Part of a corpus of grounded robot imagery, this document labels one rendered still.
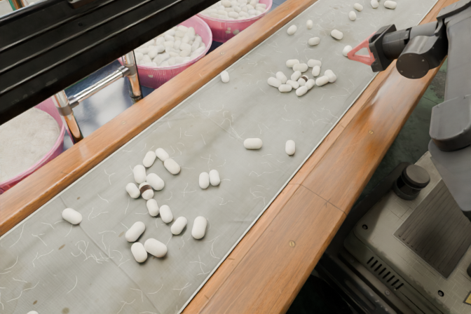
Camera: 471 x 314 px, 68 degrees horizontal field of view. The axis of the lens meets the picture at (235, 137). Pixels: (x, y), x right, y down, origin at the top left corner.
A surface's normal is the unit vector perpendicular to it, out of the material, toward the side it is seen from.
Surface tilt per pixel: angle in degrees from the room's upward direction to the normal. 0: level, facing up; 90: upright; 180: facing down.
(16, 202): 0
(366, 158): 0
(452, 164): 50
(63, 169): 0
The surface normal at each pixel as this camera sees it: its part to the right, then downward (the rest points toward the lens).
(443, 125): -0.62, -0.74
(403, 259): 0.07, -0.65
